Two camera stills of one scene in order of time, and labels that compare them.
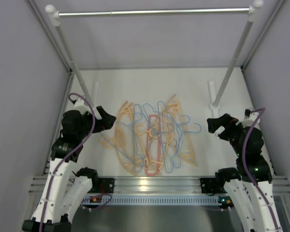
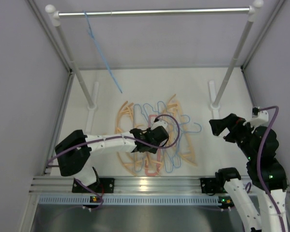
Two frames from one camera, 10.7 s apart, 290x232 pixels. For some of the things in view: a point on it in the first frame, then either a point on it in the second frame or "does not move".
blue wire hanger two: [157, 111] -> [160, 112]
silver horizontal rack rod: [155, 12] does not move
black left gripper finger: [108, 120] -> [158, 135]
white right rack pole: [251, 16] does not move
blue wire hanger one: [131, 140] -> [92, 35]
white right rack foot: [214, 106] does not move
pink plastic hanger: [159, 131] does not move
